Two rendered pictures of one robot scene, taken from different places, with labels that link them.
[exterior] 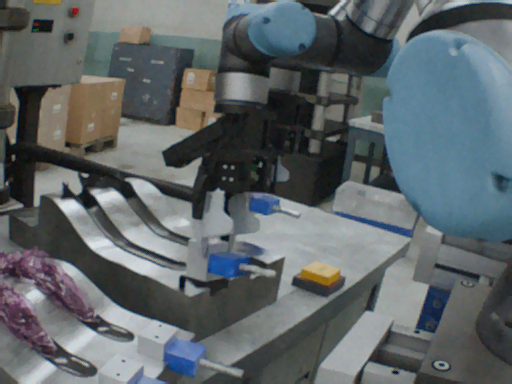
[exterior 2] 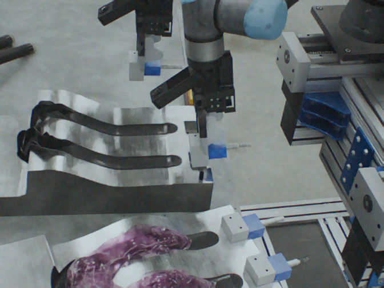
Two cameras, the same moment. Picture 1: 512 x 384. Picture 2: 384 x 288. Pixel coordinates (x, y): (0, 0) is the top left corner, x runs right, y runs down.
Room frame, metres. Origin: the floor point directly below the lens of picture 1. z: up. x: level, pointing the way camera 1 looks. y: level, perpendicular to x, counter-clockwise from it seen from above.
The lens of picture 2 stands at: (0.02, 0.71, 1.81)
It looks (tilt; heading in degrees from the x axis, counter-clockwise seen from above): 42 degrees down; 319
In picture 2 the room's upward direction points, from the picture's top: 7 degrees clockwise
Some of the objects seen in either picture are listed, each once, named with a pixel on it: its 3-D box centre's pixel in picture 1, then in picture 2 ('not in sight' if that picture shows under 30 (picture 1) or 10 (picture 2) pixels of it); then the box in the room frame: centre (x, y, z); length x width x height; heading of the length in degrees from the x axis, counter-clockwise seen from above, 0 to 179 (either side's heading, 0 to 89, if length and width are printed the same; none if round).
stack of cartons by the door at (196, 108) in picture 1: (210, 101); not in sight; (7.60, 0.78, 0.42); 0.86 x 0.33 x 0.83; 69
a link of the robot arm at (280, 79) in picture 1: (280, 80); not in sight; (1.07, -0.01, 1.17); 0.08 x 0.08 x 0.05
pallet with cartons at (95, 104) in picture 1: (61, 110); not in sight; (5.54, 2.22, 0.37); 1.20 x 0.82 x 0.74; 77
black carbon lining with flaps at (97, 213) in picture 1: (131, 214); (100, 136); (0.92, 0.21, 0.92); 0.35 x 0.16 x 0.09; 60
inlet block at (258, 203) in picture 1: (269, 206); (155, 66); (1.06, -0.03, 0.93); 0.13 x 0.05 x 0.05; 60
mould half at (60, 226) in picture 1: (127, 237); (94, 150); (0.93, 0.22, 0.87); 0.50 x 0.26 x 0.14; 60
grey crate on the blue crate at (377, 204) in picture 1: (378, 204); not in sight; (3.86, -0.87, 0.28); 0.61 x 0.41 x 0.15; 69
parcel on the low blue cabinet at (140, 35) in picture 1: (135, 35); not in sight; (8.02, 2.14, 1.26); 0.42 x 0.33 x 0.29; 69
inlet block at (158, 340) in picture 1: (192, 359); (255, 226); (0.58, 0.04, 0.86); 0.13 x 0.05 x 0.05; 77
